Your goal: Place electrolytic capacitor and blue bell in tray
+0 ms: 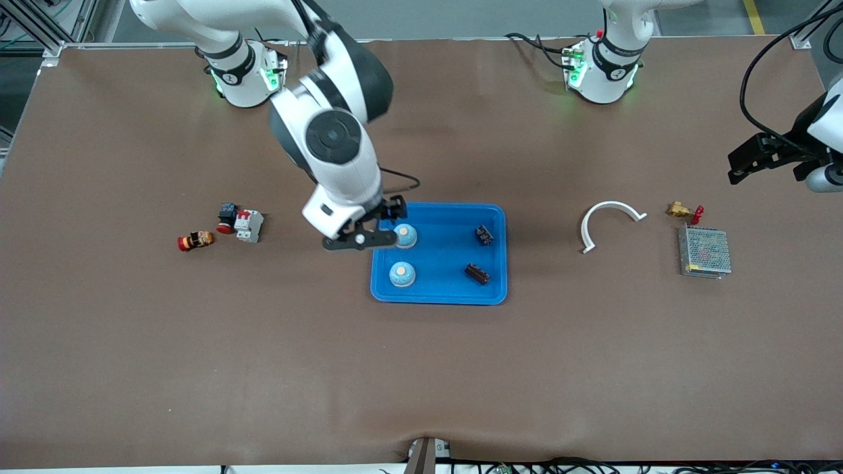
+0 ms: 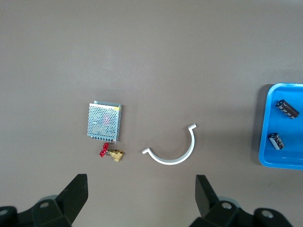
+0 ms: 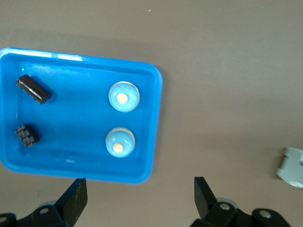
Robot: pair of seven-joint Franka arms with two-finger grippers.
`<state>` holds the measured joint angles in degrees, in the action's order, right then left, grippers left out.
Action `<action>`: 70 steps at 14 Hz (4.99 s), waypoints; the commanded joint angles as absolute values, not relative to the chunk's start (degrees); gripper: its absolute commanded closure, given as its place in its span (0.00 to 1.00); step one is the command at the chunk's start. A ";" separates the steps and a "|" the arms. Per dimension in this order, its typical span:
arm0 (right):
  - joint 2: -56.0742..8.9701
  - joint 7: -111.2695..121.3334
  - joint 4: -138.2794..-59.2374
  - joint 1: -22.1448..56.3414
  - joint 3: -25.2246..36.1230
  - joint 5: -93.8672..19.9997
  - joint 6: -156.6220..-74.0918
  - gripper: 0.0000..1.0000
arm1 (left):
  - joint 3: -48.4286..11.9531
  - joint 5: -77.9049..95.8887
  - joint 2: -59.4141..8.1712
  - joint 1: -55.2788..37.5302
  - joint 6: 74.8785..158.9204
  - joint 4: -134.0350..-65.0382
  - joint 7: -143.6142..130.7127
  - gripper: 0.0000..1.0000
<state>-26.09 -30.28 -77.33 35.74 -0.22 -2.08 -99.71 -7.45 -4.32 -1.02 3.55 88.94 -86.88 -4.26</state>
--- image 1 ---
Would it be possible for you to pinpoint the blue plastic tray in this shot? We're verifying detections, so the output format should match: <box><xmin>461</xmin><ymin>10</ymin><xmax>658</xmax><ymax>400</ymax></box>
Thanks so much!
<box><xmin>370</xmin><ymin>201</ymin><xmax>508</xmax><ymax>306</ymax></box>

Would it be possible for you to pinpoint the white circuit breaker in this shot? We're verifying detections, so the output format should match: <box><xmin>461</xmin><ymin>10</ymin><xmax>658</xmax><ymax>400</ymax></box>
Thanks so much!
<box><xmin>234</xmin><ymin>209</ymin><xmax>265</xmax><ymax>244</ymax></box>

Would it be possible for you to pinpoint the perforated metal power supply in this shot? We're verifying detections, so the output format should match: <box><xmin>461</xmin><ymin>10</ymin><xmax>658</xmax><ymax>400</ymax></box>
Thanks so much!
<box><xmin>678</xmin><ymin>224</ymin><xmax>733</xmax><ymax>280</ymax></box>

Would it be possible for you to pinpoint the red orange push button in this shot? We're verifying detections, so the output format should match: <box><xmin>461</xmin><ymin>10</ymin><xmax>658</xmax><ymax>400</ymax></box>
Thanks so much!
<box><xmin>177</xmin><ymin>230</ymin><xmax>215</xmax><ymax>253</ymax></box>

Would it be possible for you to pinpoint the white curved plastic strip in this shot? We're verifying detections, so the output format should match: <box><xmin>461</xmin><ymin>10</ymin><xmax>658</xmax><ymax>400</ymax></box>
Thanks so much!
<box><xmin>580</xmin><ymin>201</ymin><xmax>648</xmax><ymax>255</ymax></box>

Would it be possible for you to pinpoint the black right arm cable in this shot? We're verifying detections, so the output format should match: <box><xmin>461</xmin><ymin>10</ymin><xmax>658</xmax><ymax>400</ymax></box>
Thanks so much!
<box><xmin>293</xmin><ymin>0</ymin><xmax>422</xmax><ymax>223</ymax></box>

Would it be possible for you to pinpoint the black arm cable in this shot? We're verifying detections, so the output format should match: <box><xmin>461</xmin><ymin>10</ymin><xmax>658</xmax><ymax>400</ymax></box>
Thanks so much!
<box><xmin>293</xmin><ymin>0</ymin><xmax>422</xmax><ymax>223</ymax></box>
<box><xmin>739</xmin><ymin>3</ymin><xmax>843</xmax><ymax>182</ymax></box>

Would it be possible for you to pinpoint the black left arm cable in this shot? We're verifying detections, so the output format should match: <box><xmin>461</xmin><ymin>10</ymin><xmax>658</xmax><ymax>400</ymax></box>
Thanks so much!
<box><xmin>739</xmin><ymin>3</ymin><xmax>843</xmax><ymax>182</ymax></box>

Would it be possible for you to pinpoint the aluminium frame with bracket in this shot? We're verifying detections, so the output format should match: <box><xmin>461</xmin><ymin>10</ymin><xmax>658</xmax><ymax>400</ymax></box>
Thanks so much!
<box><xmin>0</xmin><ymin>0</ymin><xmax>99</xmax><ymax>70</ymax></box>
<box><xmin>788</xmin><ymin>0</ymin><xmax>843</xmax><ymax>51</ymax></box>

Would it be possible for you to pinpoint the brass valve red handle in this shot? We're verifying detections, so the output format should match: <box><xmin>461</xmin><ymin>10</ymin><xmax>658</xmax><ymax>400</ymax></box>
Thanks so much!
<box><xmin>666</xmin><ymin>201</ymin><xmax>705</xmax><ymax>224</ymax></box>

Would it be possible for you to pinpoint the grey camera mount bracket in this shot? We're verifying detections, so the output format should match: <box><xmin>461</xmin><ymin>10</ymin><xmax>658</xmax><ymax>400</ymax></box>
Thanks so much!
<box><xmin>404</xmin><ymin>436</ymin><xmax>452</xmax><ymax>474</ymax></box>

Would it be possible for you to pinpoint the black base cable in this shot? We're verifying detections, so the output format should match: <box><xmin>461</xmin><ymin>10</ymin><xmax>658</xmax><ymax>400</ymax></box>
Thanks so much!
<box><xmin>504</xmin><ymin>32</ymin><xmax>577</xmax><ymax>72</ymax></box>

